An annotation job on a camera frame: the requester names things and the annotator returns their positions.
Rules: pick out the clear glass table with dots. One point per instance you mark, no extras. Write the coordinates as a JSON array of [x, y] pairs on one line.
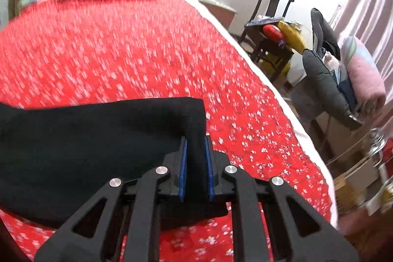
[[362, 163]]

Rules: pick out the pink rolled blanket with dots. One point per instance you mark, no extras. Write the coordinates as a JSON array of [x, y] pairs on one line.
[[365, 77]]

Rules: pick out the grey padded jacket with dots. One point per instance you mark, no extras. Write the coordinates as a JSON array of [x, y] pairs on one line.
[[322, 81]]

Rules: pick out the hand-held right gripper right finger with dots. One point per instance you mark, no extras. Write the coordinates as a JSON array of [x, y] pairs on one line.
[[209, 171]]

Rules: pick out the yellow bag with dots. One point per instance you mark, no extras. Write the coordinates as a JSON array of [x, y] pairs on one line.
[[291, 35]]

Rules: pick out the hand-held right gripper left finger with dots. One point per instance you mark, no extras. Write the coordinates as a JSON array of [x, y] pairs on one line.
[[183, 171]]

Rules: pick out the pink curtain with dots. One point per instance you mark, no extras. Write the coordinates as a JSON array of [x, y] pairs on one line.
[[368, 4]]

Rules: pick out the red floral bedspread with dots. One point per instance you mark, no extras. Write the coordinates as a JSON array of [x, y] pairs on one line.
[[122, 50]]

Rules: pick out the black pants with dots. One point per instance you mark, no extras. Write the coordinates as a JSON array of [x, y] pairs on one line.
[[92, 142]]

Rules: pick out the wooden nightstand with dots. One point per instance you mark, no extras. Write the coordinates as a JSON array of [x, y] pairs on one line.
[[219, 12]]

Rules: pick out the dark wooden chair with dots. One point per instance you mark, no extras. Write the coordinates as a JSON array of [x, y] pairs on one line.
[[271, 1]]

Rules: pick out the blue patterned seat cushion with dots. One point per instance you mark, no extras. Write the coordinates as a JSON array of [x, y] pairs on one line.
[[261, 22]]

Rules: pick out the red bag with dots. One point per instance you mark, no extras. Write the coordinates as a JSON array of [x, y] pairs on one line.
[[272, 33]]

